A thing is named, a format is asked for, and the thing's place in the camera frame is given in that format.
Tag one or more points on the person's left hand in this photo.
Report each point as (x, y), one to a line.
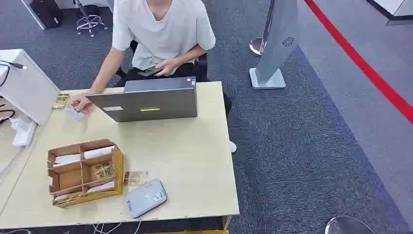
(168, 67)

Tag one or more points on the person's right hand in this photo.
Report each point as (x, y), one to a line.
(80, 102)

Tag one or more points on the black phone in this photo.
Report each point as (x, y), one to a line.
(149, 71)

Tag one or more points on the green gold card pack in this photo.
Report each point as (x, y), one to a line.
(60, 101)

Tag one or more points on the person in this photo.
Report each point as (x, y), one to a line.
(161, 32)

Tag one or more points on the grey laptop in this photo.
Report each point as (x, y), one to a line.
(151, 103)

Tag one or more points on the white card stack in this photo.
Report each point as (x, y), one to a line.
(98, 152)
(102, 187)
(67, 159)

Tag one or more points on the white cabinet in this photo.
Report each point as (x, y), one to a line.
(29, 87)

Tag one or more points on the white plastic bag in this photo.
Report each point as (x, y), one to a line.
(23, 130)

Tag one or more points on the green gold card stack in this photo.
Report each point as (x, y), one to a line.
(104, 171)

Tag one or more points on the wooden card box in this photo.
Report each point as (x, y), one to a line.
(117, 174)

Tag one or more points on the office chair base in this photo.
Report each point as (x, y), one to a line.
(88, 22)

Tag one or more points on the pale wooden desk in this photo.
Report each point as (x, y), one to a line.
(180, 155)

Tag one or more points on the brown printed card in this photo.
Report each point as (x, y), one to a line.
(137, 178)

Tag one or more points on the black box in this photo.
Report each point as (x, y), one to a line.
(46, 13)

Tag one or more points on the grey kiosk stand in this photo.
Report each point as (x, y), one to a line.
(277, 48)

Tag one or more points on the grey card reader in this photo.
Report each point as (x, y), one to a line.
(146, 198)

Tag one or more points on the red floor tape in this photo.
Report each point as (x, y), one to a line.
(364, 68)

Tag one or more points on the grey raised platform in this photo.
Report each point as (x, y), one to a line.
(395, 9)

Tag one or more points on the chrome dome base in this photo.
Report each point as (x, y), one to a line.
(347, 226)

